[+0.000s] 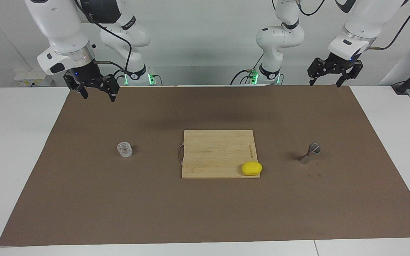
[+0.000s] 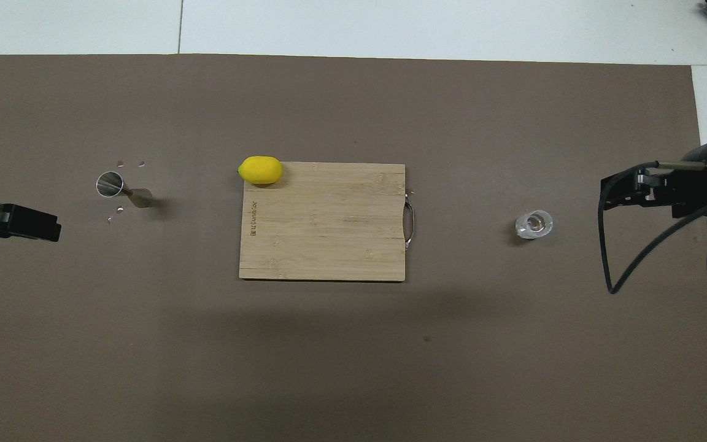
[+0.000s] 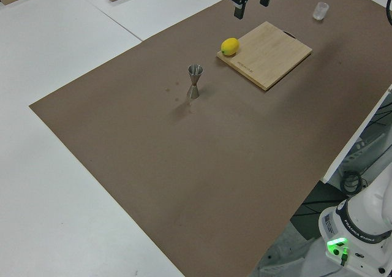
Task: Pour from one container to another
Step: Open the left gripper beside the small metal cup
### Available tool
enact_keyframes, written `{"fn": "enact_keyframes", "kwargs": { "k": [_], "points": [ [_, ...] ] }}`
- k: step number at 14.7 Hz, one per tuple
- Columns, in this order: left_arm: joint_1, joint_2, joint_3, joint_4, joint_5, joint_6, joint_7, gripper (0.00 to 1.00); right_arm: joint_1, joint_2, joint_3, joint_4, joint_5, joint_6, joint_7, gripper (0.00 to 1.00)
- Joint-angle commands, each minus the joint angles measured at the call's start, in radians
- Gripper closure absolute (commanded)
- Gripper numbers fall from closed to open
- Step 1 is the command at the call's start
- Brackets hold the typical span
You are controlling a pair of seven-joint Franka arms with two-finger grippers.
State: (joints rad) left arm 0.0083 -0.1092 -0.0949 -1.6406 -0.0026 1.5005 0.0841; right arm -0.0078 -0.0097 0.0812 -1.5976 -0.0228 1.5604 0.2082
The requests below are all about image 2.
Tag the brown paper table mat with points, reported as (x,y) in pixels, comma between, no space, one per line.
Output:
(329,368)

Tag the bamboo cutting board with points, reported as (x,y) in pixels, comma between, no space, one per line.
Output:
(329,233)

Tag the yellow lemon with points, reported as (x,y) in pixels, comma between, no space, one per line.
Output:
(260,170)

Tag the small clear glass cup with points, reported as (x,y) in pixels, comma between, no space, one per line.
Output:
(534,224)

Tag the steel double jigger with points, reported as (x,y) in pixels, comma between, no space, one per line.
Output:
(109,184)

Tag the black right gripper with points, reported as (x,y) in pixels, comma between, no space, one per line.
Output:
(694,184)

